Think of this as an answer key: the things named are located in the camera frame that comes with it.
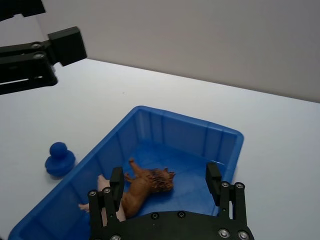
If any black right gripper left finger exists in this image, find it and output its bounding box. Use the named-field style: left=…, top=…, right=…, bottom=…
left=87, top=166, right=125, bottom=236

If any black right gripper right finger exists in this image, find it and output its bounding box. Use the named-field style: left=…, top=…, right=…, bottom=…
left=205, top=161, right=249, bottom=224

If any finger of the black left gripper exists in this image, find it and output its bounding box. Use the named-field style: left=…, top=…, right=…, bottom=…
left=0, top=26, right=88, bottom=96
left=0, top=0, right=47, bottom=22

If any pink toy pig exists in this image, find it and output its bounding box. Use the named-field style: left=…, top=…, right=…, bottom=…
left=78, top=174, right=127, bottom=222

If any brown toy lion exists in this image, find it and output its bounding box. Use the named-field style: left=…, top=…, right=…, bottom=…
left=123, top=157, right=176, bottom=219

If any blue plastic bin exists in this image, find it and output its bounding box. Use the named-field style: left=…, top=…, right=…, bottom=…
left=7, top=104, right=245, bottom=240

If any blue rubber duck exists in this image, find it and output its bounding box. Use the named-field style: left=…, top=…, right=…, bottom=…
left=44, top=141, right=77, bottom=179

